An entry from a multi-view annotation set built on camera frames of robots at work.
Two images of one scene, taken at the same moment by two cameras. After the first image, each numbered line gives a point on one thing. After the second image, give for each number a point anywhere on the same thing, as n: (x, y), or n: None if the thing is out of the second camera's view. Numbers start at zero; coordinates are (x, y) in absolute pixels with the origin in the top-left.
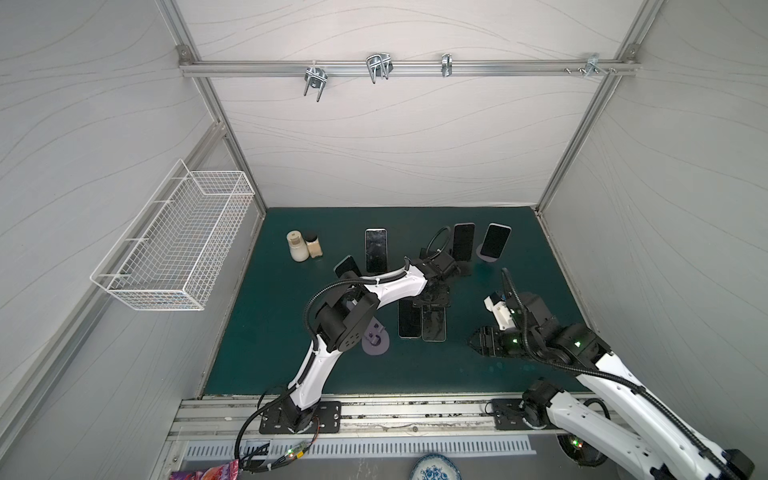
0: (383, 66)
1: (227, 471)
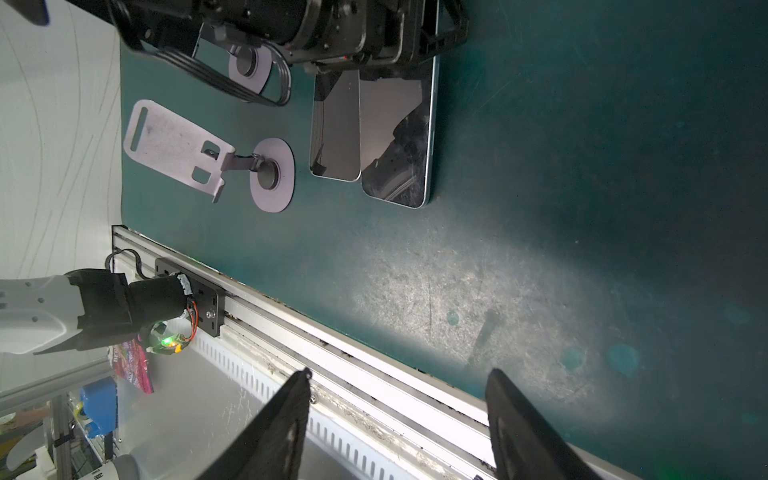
0: None
1: (129, 359)
